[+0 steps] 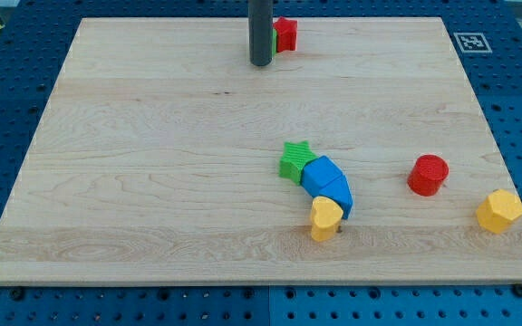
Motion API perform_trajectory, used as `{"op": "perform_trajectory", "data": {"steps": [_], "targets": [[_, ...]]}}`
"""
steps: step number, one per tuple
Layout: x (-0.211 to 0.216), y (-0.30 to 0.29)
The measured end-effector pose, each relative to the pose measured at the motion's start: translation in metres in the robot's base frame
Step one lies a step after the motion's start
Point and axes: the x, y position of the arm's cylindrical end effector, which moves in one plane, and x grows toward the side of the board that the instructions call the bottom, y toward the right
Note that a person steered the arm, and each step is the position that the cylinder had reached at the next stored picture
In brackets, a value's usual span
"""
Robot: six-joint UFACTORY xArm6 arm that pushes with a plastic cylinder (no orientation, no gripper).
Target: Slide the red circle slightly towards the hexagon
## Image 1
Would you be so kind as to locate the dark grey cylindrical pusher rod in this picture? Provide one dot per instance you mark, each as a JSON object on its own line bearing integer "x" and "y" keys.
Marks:
{"x": 260, "y": 28}

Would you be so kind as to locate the yellow hexagon block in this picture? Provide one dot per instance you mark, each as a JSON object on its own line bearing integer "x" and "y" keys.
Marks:
{"x": 499, "y": 211}

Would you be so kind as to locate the green block behind rod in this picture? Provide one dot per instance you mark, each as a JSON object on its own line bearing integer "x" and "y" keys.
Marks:
{"x": 274, "y": 42}

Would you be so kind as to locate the red star block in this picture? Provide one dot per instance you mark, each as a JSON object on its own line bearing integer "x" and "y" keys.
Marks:
{"x": 286, "y": 34}

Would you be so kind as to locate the green star block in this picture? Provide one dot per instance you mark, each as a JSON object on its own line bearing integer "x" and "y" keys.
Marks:
{"x": 295, "y": 157}

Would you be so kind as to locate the blue cube block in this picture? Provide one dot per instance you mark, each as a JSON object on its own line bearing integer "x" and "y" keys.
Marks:
{"x": 318, "y": 174}

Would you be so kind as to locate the blue pentagon block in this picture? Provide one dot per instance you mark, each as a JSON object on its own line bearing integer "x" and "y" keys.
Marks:
{"x": 339, "y": 191}

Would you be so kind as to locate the white fiducial marker tag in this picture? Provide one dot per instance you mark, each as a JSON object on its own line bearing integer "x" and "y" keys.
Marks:
{"x": 472, "y": 42}

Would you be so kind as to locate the yellow heart block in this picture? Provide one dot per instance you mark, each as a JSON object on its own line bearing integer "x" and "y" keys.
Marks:
{"x": 326, "y": 216}

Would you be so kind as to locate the red cylinder block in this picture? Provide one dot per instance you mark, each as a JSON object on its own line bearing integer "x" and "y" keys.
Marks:
{"x": 427, "y": 175}

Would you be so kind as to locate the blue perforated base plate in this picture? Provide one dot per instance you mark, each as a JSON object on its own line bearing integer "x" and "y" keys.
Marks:
{"x": 33, "y": 44}

